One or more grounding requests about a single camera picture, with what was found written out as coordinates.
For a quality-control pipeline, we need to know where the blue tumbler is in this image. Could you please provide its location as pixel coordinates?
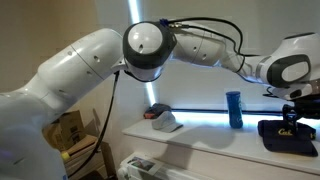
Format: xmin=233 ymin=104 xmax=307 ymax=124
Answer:
xmin=225 ymin=90 xmax=244 ymax=130

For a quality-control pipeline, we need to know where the grey cap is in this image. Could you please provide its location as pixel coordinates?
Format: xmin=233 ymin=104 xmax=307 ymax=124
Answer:
xmin=151 ymin=110 xmax=184 ymax=134

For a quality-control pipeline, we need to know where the light wooden drawer unit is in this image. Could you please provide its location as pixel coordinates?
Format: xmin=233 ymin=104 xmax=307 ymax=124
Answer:
xmin=61 ymin=134 xmax=116 ymax=179

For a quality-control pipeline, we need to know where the white thermostat knob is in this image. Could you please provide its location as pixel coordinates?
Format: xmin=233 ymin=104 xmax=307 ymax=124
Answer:
xmin=116 ymin=166 xmax=130 ymax=180

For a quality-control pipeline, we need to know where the small yellow object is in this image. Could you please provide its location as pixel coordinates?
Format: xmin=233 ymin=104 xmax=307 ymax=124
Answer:
xmin=60 ymin=151 xmax=72 ymax=162

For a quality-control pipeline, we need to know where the white window blind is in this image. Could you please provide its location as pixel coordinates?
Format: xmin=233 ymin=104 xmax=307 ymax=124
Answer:
xmin=139 ymin=0 xmax=320 ymax=113

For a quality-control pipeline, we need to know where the dark window frame bar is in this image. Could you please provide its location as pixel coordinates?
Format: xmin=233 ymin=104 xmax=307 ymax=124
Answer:
xmin=171 ymin=108 xmax=284 ymax=117

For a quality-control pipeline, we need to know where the black cap with yellow lettering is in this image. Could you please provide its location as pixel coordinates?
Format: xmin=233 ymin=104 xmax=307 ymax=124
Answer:
xmin=257 ymin=119 xmax=319 ymax=158

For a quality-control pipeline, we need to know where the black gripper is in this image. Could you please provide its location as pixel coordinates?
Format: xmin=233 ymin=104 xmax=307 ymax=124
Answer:
xmin=282 ymin=94 xmax=320 ymax=134

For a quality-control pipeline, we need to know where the printed cardboard box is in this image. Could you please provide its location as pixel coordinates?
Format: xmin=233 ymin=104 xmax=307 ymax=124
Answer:
xmin=42 ymin=109 xmax=86 ymax=151

